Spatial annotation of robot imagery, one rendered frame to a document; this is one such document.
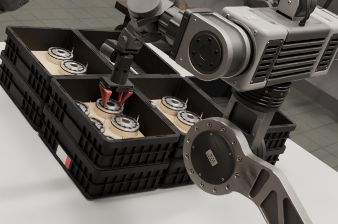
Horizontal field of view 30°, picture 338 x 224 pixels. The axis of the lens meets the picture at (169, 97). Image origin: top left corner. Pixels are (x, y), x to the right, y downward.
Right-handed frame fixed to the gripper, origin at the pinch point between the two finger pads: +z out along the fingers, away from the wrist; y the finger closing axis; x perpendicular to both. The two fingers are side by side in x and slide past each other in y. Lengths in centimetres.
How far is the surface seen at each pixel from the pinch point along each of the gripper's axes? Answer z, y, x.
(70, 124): 1.9, 20.6, 11.1
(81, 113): -5.3, 20.6, 16.0
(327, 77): 58, -301, -152
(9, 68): 4.9, 25.1, -36.1
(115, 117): 1.4, 1.7, 7.7
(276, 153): 8, -65, 25
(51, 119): 6.1, 22.0, 0.3
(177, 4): 31, -176, -217
